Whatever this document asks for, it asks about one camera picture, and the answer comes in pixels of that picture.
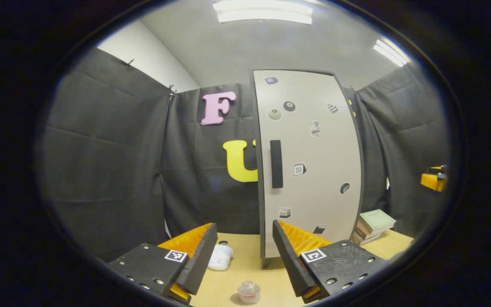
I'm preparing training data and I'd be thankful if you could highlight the brown book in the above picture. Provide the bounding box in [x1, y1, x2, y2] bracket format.
[356, 220, 383, 240]

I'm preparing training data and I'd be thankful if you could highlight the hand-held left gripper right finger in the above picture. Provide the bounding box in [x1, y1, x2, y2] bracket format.
[272, 219, 390, 304]

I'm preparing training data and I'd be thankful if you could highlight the white book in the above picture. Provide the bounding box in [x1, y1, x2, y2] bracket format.
[351, 233, 382, 246]

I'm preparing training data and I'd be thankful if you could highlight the clear plastic bottle pink label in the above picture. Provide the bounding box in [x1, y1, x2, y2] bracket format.
[237, 280, 261, 304]

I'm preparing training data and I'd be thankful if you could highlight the black backdrop cloth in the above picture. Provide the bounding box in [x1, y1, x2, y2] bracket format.
[37, 47, 451, 263]

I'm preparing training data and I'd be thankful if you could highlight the beige cabinet door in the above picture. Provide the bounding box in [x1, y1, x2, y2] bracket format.
[253, 70, 363, 259]

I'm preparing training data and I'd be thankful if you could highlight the black cabinet door handle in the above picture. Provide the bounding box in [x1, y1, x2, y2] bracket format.
[270, 139, 284, 189]

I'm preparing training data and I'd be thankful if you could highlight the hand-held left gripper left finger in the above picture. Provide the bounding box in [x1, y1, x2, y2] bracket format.
[107, 222, 219, 305]

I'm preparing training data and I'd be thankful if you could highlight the ceiling light panel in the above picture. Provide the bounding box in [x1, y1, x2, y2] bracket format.
[373, 39, 410, 68]

